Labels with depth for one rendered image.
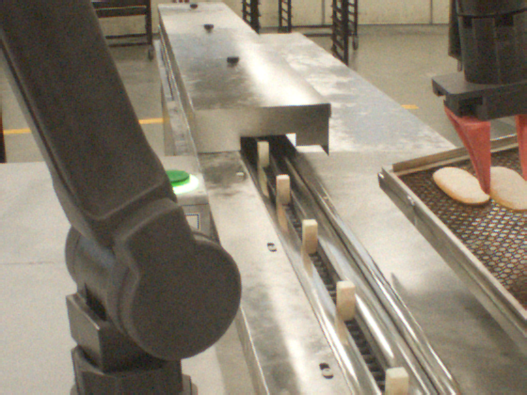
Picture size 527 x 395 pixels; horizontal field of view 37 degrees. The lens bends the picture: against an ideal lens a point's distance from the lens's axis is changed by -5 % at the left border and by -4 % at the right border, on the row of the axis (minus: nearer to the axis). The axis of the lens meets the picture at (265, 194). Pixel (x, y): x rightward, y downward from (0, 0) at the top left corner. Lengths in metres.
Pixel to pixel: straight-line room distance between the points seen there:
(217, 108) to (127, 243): 0.61
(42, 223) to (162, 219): 0.54
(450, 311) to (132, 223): 0.38
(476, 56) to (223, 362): 0.32
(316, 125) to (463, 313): 0.41
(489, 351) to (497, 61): 0.24
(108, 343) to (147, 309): 0.05
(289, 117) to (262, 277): 0.39
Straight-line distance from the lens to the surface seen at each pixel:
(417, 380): 0.59
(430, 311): 0.74
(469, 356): 0.68
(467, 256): 0.66
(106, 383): 0.51
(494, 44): 0.64
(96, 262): 0.50
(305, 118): 1.06
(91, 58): 0.43
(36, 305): 0.78
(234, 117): 1.04
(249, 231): 0.80
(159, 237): 0.45
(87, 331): 0.51
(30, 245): 0.91
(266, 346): 0.60
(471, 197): 0.78
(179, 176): 0.83
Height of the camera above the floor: 1.17
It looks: 20 degrees down
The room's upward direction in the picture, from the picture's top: 1 degrees counter-clockwise
